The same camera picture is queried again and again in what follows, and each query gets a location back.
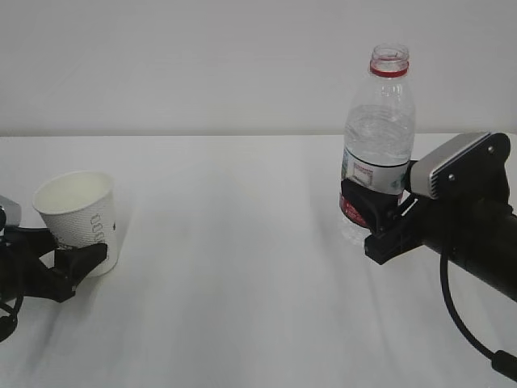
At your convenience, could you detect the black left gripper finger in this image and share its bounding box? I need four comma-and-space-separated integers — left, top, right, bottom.
54, 243, 108, 297
4, 226, 57, 259

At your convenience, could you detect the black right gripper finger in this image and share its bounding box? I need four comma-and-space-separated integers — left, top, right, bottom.
364, 234, 422, 265
339, 179, 402, 234

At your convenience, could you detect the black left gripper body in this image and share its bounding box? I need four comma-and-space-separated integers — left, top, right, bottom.
1, 235, 71, 302

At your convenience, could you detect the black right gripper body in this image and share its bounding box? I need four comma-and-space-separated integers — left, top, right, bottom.
395, 133, 516, 300

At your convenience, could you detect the white paper cup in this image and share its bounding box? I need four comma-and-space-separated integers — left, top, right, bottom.
33, 171, 119, 277

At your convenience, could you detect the Nongfu Spring water bottle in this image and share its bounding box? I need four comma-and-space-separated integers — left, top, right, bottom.
339, 44, 416, 244

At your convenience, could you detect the black left camera cable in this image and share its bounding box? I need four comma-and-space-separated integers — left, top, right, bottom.
0, 294, 24, 343

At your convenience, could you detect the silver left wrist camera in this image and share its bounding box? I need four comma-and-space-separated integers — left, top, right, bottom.
0, 196, 22, 229

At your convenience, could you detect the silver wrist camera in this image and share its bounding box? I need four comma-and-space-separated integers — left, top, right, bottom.
406, 132, 490, 200
0, 196, 22, 229

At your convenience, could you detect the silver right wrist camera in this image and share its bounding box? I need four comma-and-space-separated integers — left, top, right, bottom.
406, 132, 490, 200

